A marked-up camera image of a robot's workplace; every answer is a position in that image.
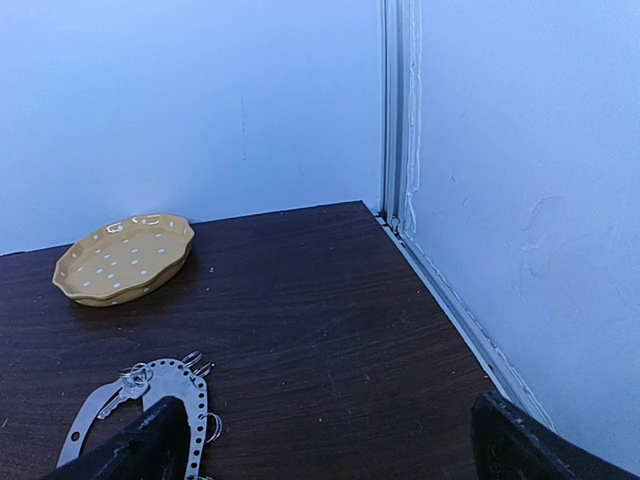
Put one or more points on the silver key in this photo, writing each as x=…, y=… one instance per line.
x=128, y=390

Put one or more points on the aluminium corner post right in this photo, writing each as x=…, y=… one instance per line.
x=402, y=54

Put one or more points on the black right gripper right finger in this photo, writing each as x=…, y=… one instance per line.
x=510, y=444

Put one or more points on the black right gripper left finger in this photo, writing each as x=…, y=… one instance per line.
x=154, y=446

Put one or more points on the yellow polka dot dish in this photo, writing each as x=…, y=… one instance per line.
x=125, y=260

